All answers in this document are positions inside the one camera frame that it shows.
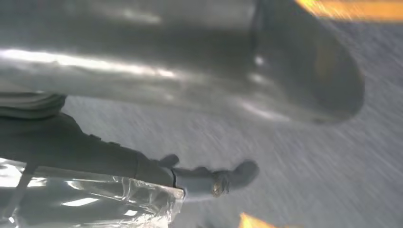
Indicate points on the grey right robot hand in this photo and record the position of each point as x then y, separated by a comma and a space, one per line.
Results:
157, 47

